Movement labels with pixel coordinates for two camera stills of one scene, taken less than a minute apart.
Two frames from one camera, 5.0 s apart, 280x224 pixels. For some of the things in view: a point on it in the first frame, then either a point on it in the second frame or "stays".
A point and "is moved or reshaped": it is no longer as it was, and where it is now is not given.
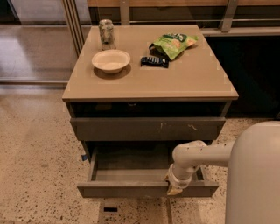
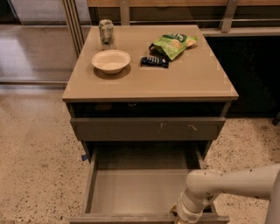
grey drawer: x=147 y=129 stays
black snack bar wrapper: x=154 y=61 stays
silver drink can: x=106 y=28 stays
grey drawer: x=136 y=172 is moved or reshaped
